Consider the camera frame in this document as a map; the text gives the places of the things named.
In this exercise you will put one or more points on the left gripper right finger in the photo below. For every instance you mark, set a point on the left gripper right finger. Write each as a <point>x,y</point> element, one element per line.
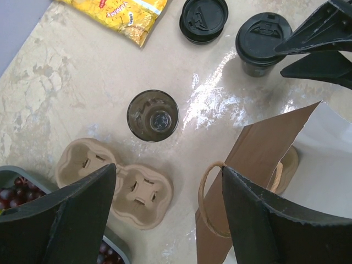
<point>266,228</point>

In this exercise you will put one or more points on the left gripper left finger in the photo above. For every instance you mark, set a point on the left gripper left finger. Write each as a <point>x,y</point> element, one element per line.
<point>65,226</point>

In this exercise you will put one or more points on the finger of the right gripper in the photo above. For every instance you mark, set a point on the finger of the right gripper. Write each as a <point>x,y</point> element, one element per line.
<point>327,66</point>
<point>328,28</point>

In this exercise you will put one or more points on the brown paper bag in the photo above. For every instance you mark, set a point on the brown paper bag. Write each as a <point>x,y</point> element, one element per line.
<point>322,181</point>

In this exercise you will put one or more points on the black cup lid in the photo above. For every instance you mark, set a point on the black cup lid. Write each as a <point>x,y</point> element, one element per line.
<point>202,21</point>
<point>259,36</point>

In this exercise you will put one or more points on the dark coffee cup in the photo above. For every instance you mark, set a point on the dark coffee cup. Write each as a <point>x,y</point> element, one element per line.
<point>152,115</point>
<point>254,70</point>

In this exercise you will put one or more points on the cardboard cup carrier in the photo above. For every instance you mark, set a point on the cardboard cup carrier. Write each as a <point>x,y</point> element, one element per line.
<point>285,171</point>
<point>141,196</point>

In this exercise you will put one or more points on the purple grapes bunch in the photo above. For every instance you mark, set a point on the purple grapes bunch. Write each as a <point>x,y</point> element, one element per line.
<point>24,191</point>

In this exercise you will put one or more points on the black fruit tray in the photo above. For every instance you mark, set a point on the black fruit tray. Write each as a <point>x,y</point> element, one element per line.
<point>10,173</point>

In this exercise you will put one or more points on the yellow snack bag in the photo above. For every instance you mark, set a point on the yellow snack bag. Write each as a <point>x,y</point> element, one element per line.
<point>133,19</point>

